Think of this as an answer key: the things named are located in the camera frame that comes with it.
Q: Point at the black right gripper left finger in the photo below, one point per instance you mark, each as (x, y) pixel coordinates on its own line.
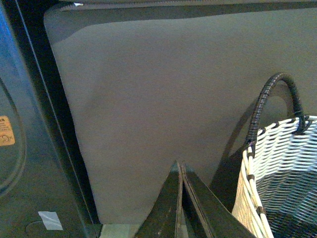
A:
(164, 219)

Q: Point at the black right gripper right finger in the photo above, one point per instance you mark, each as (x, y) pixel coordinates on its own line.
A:
(205, 215)

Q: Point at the grey front-load washing machine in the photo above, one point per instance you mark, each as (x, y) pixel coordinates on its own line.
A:
(43, 170)

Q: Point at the white woven laundry basket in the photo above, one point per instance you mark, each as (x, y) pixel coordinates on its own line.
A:
(277, 185)

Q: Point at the white tape strip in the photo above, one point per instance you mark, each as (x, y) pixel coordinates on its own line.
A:
(51, 220)

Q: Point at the orange warning sticker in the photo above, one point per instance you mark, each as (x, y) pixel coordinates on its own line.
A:
(6, 132)

